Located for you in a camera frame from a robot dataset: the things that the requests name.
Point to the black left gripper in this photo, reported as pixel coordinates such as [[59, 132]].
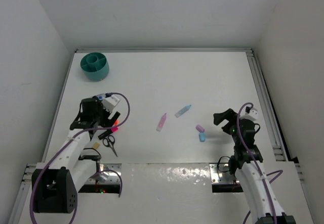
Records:
[[106, 122]]

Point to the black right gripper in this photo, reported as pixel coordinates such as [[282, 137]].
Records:
[[229, 115]]

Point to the pink translucent highlighter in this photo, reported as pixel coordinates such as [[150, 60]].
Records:
[[161, 122]]

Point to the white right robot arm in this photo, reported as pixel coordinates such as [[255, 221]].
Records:
[[246, 164]]

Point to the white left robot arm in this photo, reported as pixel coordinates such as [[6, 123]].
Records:
[[55, 187]]

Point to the black pink highlighter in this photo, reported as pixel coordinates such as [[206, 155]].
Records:
[[107, 133]]

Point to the small black scissors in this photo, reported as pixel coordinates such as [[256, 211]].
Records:
[[109, 142]]

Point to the tan eraser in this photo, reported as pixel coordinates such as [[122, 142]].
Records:
[[96, 145]]

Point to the blue glue bottle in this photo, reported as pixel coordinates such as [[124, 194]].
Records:
[[102, 96]]

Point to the blue highlighter cap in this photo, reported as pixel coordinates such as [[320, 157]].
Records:
[[202, 137]]

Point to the blue translucent highlighter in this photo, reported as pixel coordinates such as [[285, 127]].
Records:
[[182, 111]]

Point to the teal round desk organizer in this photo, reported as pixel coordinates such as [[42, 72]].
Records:
[[95, 66]]

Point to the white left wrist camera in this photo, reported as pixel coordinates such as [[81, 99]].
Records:
[[110, 103]]

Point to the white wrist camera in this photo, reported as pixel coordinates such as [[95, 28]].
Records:
[[250, 114], [110, 103]]

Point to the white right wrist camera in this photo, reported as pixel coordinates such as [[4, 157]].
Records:
[[250, 114]]

